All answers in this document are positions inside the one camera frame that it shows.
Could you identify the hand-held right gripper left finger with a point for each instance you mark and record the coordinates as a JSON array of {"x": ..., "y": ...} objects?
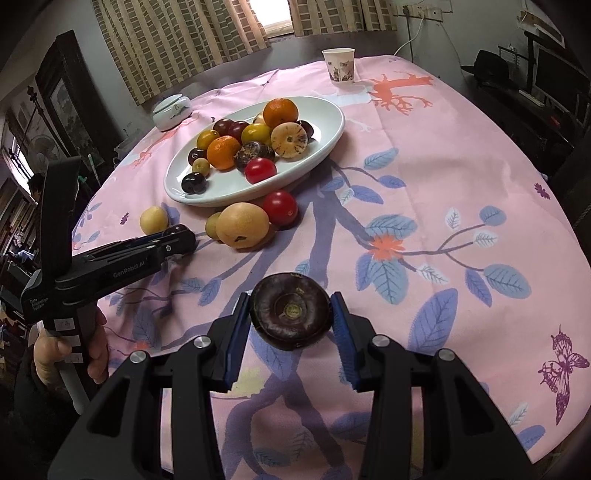
[{"x": 238, "y": 341}]

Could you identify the dark mottled mangosteen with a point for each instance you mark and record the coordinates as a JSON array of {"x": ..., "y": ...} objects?
[{"x": 251, "y": 153}]

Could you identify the dark red plum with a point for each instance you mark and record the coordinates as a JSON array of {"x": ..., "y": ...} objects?
[{"x": 222, "y": 126}]

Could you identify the black hat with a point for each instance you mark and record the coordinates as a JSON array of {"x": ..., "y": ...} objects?
[{"x": 487, "y": 67}]

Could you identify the person's left hand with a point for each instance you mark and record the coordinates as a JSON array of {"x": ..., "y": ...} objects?
[{"x": 98, "y": 341}]

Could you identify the checked beige curtain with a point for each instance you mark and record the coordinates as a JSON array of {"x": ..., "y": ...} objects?
[
  {"x": 175, "y": 41},
  {"x": 341, "y": 16}
]

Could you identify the white standing fan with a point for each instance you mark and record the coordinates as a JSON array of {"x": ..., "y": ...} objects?
[{"x": 44, "y": 146}]

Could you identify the white ceramic lidded jar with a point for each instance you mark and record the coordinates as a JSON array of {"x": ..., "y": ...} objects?
[{"x": 171, "y": 113}]

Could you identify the person's left forearm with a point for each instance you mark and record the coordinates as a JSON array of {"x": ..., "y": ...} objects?
[{"x": 37, "y": 424}]

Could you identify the large yellow pear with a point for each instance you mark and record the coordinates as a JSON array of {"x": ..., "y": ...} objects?
[{"x": 243, "y": 225}]

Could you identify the white oval plate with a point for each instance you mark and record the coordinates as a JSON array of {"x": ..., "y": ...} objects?
[{"x": 295, "y": 166}]

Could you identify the yellow apple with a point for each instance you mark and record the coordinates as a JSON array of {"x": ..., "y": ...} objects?
[{"x": 153, "y": 220}]

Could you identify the dark purple mangosteen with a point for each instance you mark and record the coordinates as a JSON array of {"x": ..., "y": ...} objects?
[{"x": 291, "y": 316}]

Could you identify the red tomato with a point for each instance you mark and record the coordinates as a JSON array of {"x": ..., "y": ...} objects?
[
  {"x": 280, "y": 207},
  {"x": 260, "y": 170}
]

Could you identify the white wall power strip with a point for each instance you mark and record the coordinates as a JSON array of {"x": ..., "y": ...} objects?
[{"x": 420, "y": 9}]

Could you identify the tan striped melon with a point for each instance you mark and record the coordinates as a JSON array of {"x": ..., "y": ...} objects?
[{"x": 289, "y": 141}]

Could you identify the printed paper cup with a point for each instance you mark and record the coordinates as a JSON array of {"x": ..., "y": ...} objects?
[{"x": 339, "y": 64}]

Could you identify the pink floral tablecloth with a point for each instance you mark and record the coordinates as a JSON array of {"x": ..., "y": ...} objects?
[{"x": 438, "y": 194}]

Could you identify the yellow-orange tomato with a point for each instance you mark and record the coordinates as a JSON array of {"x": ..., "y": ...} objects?
[{"x": 207, "y": 138}]

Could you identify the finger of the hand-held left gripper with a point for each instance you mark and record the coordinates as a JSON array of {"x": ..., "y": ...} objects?
[
  {"x": 182, "y": 242},
  {"x": 147, "y": 241}
]

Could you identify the small yellow-green fruit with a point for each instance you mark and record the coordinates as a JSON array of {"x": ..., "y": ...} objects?
[
  {"x": 202, "y": 166},
  {"x": 212, "y": 225}
]

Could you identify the orange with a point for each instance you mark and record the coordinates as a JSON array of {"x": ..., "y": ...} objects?
[
  {"x": 280, "y": 112},
  {"x": 223, "y": 153}
]

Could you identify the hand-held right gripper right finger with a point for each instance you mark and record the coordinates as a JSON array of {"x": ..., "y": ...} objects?
[{"x": 344, "y": 341}]

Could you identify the dark wooden cabinet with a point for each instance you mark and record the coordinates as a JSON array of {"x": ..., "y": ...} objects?
[{"x": 69, "y": 92}]

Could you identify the computer monitor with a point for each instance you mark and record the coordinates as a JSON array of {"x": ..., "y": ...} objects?
[{"x": 556, "y": 78}]

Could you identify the yellow-green tomato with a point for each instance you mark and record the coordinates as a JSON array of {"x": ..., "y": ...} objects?
[{"x": 256, "y": 134}]

